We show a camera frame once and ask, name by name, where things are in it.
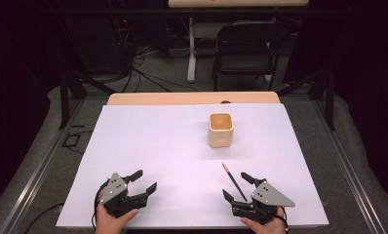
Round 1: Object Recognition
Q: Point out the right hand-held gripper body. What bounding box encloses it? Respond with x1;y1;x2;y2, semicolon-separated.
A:
232;180;296;225

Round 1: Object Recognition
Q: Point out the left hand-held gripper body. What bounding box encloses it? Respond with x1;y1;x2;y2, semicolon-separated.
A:
98;172;148;218

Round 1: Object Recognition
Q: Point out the person's right hand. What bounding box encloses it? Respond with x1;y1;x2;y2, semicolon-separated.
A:
240;207;289;234

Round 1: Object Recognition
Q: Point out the person's left hand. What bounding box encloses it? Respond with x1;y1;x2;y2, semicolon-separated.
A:
95;194;140;234

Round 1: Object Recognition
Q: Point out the white table sheet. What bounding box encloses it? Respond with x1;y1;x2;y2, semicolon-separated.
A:
56;102;330;229

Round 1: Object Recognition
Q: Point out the cream square cup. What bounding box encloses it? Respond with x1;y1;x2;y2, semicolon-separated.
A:
208;111;235;149

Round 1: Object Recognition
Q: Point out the wooden table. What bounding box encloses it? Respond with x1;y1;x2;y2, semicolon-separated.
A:
106;91;282;106

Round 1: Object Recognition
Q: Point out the black folding chair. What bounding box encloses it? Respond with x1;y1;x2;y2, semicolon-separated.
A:
211;20;291;93

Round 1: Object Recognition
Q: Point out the white table leg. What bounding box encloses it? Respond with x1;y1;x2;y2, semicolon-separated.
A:
186;17;198;84

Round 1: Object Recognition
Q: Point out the dark equipment cabinet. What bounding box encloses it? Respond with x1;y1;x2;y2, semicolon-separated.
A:
64;13;133;75

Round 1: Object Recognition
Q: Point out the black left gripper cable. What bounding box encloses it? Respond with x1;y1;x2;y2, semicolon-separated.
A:
91;179;111;230

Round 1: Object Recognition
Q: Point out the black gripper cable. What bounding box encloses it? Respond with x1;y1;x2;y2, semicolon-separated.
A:
91;179;111;230
273;206;290;232

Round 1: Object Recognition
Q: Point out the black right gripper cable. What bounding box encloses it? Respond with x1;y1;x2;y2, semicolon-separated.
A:
273;206;290;232

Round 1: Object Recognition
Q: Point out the black floor cable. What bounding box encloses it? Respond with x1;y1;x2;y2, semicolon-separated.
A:
22;202;65;234

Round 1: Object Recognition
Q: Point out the aluminium floor rail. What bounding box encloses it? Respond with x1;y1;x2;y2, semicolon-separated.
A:
0;97;87;234
311;97;388;234

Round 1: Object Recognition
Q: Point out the bundle of floor cables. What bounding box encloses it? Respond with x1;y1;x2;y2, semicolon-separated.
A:
115;45;200;94

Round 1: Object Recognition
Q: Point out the black frame stand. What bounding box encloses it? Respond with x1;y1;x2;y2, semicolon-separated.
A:
277;67;337;132
58;69;117;131

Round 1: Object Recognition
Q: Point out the black horizontal frame bar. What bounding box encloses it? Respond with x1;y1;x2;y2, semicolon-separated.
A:
45;7;346;16

